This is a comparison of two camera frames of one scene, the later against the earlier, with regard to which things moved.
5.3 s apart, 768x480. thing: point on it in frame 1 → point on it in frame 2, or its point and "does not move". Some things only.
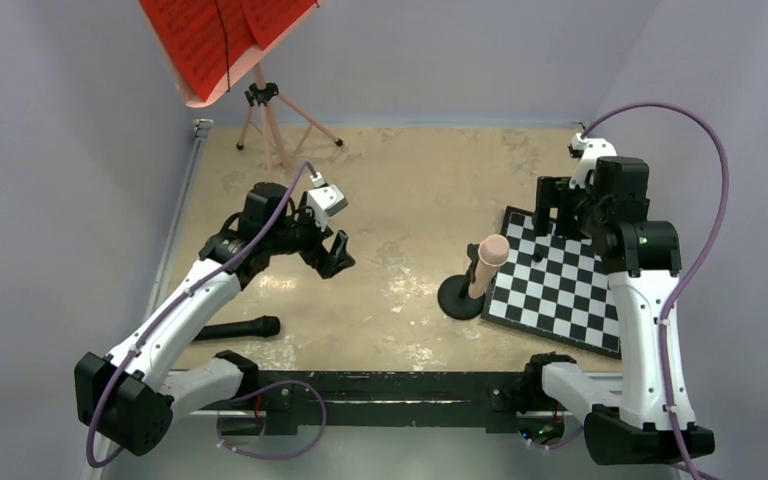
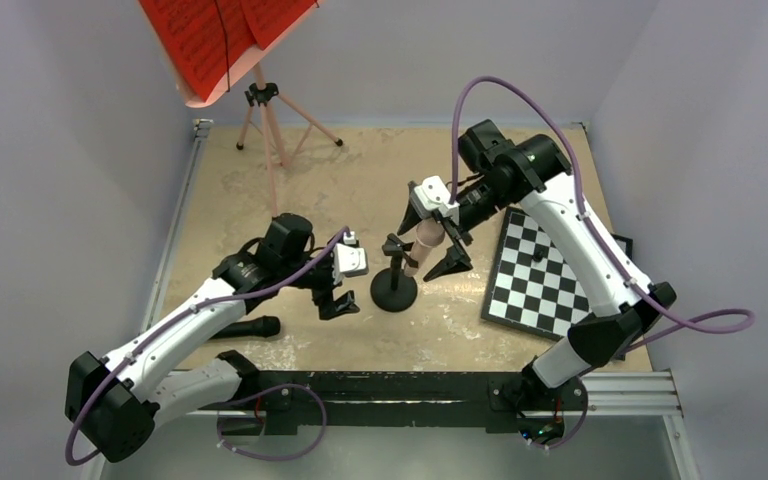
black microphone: [264, 326] does not move
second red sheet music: [270, 19] does not move
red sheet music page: [204, 38] does not move
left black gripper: [317, 256] → [323, 298]
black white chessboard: [554, 286] does not move
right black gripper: [554, 191] → [455, 261]
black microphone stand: [454, 291] → [395, 289]
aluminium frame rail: [165, 256] does not move
